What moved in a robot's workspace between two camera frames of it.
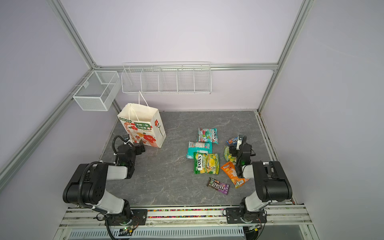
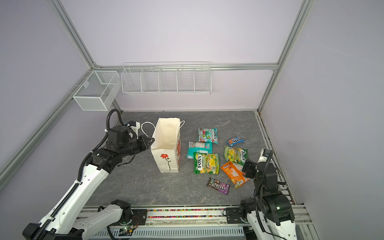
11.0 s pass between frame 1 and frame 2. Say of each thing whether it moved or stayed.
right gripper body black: moved
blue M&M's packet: stayed
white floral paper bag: moved
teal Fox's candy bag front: stayed
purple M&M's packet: stayed
